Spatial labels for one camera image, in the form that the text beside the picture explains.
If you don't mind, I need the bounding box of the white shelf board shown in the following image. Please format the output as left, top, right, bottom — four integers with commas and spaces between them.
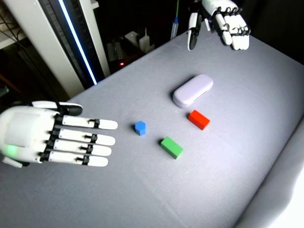
0, 30, 26, 50

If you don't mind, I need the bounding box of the grey tablecloth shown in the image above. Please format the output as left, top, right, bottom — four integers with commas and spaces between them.
0, 29, 304, 228

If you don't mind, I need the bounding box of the small white box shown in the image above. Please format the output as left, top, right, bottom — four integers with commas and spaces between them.
125, 31, 140, 46

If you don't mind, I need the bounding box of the white column with blue light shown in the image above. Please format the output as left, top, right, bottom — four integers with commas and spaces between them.
3, 0, 111, 95

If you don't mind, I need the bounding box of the blue hexagonal block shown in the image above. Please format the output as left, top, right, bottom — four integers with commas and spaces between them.
134, 121, 147, 136

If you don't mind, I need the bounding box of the pale blue cable connector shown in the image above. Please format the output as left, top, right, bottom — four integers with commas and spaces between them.
170, 19, 179, 41

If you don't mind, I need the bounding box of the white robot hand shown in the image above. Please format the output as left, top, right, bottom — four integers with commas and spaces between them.
0, 101, 119, 169
187, 0, 251, 52

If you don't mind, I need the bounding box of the white plastic bottle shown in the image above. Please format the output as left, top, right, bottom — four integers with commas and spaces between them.
139, 28, 155, 52

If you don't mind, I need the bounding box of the lavender glasses case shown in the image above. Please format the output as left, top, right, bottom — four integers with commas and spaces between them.
172, 74, 214, 109

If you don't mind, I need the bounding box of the red rectangular block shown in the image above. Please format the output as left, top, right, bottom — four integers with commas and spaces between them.
187, 109, 211, 131

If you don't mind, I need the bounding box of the green rectangular block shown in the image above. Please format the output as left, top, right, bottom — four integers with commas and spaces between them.
160, 136, 184, 160

